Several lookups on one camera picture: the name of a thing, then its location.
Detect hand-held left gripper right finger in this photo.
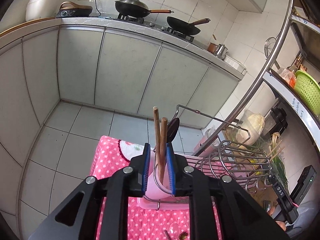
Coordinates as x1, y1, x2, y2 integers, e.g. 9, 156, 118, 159
165, 142, 292, 240

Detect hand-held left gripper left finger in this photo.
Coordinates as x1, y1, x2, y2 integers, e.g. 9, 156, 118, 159
27, 142, 152, 240

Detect brown wooden chopstick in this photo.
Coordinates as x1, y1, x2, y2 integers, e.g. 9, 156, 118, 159
159, 117, 168, 183
153, 106, 162, 180

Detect black plastic spoon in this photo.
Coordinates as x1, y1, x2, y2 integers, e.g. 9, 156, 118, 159
167, 117, 180, 146

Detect clear plastic fork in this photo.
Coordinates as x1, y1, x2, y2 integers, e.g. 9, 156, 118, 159
169, 222, 181, 236

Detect steel wire utensil rack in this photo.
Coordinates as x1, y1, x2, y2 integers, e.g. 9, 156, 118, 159
144, 104, 272, 210

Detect person's right forearm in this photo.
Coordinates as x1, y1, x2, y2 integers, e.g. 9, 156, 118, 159
286, 200, 320, 240

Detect person's right hand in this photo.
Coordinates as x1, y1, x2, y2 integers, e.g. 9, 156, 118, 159
269, 205, 287, 230

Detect pink polka dot cloth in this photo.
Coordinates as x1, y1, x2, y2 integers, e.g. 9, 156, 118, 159
89, 135, 223, 240

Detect bunch of scallions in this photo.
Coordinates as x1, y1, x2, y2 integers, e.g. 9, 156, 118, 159
269, 132, 289, 181

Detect black blender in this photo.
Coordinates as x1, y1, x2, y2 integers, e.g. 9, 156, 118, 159
264, 107, 288, 141

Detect clear plastic bowl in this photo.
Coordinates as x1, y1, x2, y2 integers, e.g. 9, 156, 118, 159
234, 109, 269, 147

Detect grey kitchen counter cabinets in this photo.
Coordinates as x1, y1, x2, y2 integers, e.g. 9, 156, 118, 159
0, 17, 247, 207

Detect stainless steel shelf rack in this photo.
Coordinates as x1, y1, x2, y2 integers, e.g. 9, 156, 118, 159
192, 0, 320, 155

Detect green plastic basket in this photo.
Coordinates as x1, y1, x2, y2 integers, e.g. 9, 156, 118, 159
294, 70, 320, 116

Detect white rectangular container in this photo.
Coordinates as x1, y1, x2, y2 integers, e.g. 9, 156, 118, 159
223, 55, 247, 76

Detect orange snack bag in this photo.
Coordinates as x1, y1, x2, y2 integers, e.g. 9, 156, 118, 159
278, 69, 297, 88

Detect steel kettle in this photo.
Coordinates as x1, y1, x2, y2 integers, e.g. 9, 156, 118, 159
215, 44, 229, 59

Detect brown pot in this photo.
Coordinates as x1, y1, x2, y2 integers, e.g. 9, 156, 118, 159
208, 35, 218, 53

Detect gas stove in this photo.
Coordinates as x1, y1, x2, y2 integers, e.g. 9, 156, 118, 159
117, 12, 195, 43

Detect black frying pan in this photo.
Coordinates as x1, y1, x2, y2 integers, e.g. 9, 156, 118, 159
167, 16, 211, 36

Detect black wok with lid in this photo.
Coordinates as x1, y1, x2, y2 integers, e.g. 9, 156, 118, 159
115, 0, 174, 19

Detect black induction cooker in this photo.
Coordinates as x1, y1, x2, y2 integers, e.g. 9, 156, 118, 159
55, 1, 93, 19

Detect white rice cooker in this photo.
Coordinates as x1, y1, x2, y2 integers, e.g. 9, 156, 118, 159
26, 0, 61, 22

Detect steel wire skimmer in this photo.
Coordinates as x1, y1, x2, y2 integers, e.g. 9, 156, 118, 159
264, 37, 281, 69

